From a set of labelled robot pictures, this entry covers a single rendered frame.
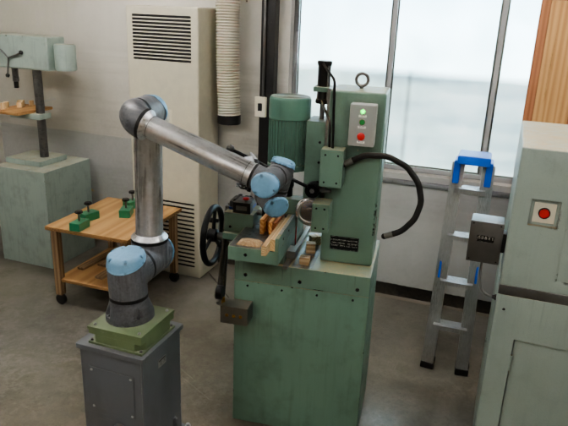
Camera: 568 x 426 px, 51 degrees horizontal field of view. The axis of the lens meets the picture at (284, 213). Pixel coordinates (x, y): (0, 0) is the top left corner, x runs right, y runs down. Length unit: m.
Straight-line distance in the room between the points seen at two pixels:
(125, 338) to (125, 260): 0.29
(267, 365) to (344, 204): 0.80
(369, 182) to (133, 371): 1.18
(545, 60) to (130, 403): 2.66
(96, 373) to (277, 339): 0.75
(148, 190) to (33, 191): 2.14
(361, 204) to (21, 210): 2.78
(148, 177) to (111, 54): 2.30
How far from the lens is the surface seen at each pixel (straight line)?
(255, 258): 2.42
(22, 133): 5.25
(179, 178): 4.09
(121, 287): 2.38
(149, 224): 2.45
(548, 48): 3.58
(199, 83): 3.90
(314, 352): 2.65
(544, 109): 3.59
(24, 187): 4.51
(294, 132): 2.48
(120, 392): 2.52
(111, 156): 4.74
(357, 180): 2.44
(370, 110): 2.32
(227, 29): 3.92
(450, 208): 3.20
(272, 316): 2.62
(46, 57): 4.36
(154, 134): 2.18
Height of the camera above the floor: 1.81
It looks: 19 degrees down
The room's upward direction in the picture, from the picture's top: 2 degrees clockwise
